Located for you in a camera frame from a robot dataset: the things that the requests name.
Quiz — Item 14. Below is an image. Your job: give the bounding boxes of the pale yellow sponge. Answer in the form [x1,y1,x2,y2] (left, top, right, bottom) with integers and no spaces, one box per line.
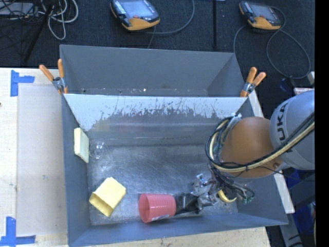
[74,127,90,164]

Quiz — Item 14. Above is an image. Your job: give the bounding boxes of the clear glass thing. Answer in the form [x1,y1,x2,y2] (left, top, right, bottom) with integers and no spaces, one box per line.
[88,140,114,165]

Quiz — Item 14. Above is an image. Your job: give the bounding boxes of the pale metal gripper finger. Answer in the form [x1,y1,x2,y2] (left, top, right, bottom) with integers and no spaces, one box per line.
[191,173,206,195]
[195,196,209,214]

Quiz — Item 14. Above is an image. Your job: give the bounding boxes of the red plastic cup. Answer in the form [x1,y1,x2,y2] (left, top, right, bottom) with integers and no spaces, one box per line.
[138,193,177,224]

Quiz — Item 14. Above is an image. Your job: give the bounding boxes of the black angular object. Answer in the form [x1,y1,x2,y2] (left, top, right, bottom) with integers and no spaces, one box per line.
[175,192,202,215]

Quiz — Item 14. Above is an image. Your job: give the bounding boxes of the grey metal bin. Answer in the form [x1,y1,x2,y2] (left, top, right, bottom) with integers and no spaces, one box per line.
[59,44,289,247]

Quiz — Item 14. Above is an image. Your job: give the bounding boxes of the pale wood flat board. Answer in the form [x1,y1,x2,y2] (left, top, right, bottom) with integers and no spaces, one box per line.
[15,82,69,238]

